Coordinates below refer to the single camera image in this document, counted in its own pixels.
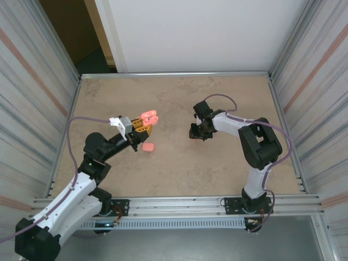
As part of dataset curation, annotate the brown wooden door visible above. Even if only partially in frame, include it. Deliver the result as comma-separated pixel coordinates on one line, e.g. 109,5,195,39
39,0,109,66

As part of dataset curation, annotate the aluminium table end rail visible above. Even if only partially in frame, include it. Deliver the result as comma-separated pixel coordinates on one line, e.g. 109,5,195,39
79,71,272,80

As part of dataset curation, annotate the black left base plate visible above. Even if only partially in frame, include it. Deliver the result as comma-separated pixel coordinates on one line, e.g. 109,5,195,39
110,198,130,218

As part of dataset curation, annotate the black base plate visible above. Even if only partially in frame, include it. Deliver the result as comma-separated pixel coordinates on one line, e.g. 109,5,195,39
223,196,274,216
110,198,130,218

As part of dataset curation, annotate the red orange wire bundle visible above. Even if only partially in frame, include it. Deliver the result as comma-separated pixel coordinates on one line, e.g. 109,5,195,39
246,208,270,226
113,206,123,225

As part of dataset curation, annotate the aluminium table side rail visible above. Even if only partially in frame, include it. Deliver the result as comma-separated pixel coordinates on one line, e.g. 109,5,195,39
46,77,82,196
268,73,309,194

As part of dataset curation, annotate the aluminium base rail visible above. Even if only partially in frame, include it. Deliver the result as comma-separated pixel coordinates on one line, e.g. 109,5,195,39
32,193,326,218

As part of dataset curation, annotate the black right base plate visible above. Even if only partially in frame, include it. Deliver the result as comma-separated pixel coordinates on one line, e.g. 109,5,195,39
223,196,274,216

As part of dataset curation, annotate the slotted grey cable duct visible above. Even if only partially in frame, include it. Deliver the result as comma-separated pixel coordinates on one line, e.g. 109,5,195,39
81,218,247,231

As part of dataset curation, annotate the white door frame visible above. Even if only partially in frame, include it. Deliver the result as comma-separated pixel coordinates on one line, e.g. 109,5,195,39
94,0,128,73

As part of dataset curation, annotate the aluminium frame post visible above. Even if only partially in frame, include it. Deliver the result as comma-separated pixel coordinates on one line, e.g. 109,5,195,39
270,0,326,77
27,0,81,80

